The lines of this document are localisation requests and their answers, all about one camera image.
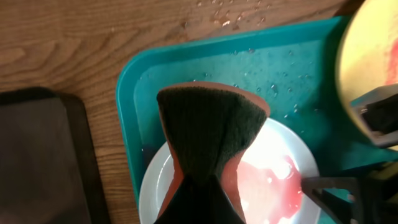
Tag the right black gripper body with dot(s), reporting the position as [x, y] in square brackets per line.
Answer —
[377, 202]

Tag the teal plastic tray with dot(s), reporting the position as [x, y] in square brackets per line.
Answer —
[291, 67]

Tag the light blue plate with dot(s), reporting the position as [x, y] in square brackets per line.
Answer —
[269, 177]

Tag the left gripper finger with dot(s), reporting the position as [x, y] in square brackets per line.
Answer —
[195, 203]

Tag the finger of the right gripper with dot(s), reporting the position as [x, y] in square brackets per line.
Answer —
[376, 114]
[341, 211]

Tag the yellow-green plate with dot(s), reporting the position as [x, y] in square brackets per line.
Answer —
[366, 65]

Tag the black tray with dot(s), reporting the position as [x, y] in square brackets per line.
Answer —
[49, 172]

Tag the pink and green sponge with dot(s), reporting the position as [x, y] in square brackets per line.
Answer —
[208, 127]

